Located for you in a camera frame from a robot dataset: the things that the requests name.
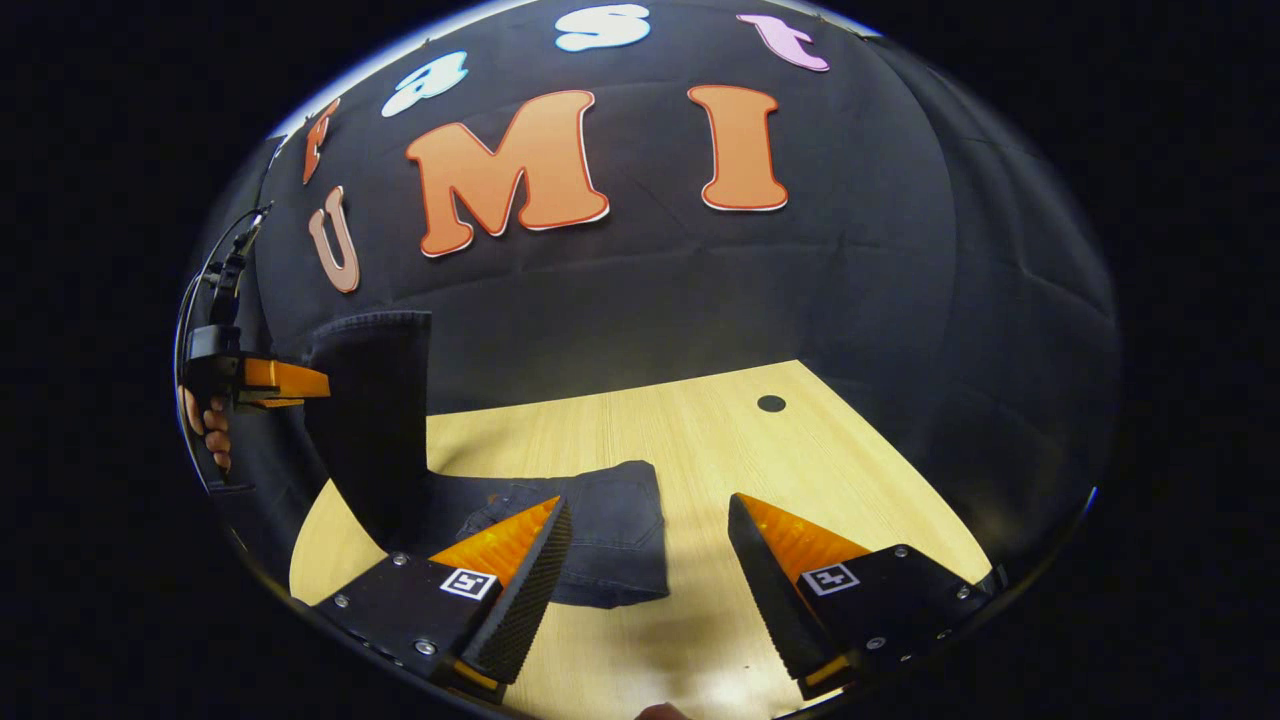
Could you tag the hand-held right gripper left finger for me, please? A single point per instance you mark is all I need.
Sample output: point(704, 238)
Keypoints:
point(525, 590)

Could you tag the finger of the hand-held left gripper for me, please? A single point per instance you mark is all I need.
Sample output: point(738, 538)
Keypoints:
point(285, 378)
point(280, 403)

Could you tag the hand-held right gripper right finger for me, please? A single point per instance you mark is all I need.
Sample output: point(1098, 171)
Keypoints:
point(770, 590)

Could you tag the dark grey jeans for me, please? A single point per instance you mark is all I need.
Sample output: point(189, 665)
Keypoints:
point(370, 420)

